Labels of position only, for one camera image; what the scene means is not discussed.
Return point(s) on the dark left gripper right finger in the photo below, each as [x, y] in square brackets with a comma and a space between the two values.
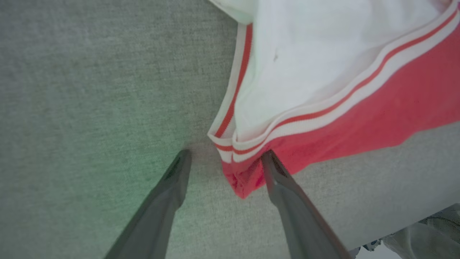
[302, 223]

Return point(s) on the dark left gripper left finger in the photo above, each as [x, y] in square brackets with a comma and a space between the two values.
[158, 216]

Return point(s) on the red and white basketball jersey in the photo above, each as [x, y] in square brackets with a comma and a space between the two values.
[341, 72]

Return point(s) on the grey fabric sofa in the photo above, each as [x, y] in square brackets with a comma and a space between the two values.
[90, 90]

